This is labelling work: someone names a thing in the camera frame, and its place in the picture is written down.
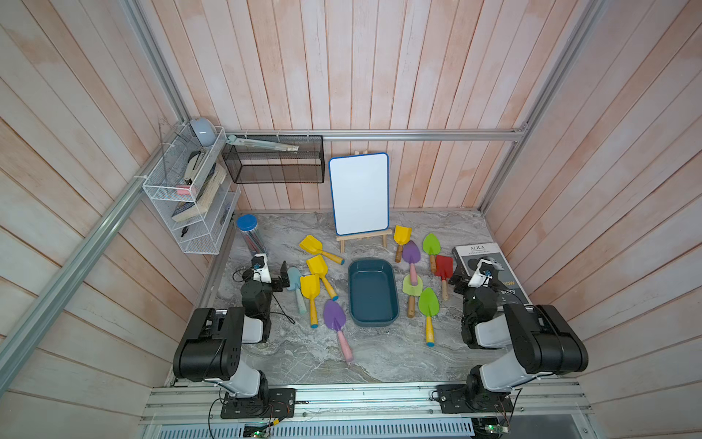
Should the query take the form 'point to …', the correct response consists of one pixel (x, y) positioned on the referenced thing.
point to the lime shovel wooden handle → (411, 292)
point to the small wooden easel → (364, 235)
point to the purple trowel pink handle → (411, 254)
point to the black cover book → (465, 258)
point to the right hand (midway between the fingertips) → (472, 265)
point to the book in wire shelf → (186, 210)
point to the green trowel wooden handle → (431, 246)
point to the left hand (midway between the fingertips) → (272, 264)
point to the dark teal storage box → (372, 293)
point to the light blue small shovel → (294, 280)
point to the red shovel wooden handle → (444, 269)
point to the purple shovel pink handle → (335, 317)
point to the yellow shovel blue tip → (311, 289)
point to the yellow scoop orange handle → (315, 246)
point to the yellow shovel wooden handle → (402, 236)
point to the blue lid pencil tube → (248, 225)
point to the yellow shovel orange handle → (317, 265)
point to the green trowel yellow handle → (429, 306)
